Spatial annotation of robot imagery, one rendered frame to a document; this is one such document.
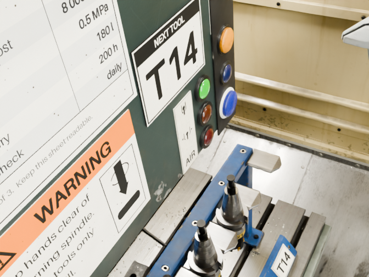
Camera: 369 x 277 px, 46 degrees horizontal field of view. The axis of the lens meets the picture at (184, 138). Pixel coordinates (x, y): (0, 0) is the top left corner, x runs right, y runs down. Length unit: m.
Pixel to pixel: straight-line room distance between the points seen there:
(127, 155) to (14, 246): 0.11
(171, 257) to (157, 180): 0.42
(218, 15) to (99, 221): 0.22
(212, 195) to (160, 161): 0.50
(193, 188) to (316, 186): 0.41
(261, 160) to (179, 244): 0.28
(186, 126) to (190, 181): 0.94
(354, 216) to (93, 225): 1.17
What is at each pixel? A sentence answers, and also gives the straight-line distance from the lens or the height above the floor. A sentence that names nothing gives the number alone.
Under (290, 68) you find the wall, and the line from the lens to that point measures 1.33.
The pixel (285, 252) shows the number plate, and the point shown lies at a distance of 1.14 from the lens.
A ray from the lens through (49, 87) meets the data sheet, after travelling 0.26.
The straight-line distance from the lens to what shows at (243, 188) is 0.90.
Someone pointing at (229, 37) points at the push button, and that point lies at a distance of 0.43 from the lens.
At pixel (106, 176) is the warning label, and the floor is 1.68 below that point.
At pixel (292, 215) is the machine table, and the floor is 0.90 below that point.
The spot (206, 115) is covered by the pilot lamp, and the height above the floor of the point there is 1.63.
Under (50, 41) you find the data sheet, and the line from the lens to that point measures 0.25.
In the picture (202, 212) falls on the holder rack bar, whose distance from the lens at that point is 0.86.
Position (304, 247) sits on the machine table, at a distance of 1.21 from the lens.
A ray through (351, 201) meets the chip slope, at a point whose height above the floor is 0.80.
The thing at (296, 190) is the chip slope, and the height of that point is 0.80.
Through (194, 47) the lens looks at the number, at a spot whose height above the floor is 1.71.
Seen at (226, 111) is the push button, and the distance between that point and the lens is 0.47.
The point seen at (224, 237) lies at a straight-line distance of 0.83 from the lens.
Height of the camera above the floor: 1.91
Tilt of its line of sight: 43 degrees down
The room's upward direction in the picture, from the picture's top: 8 degrees counter-clockwise
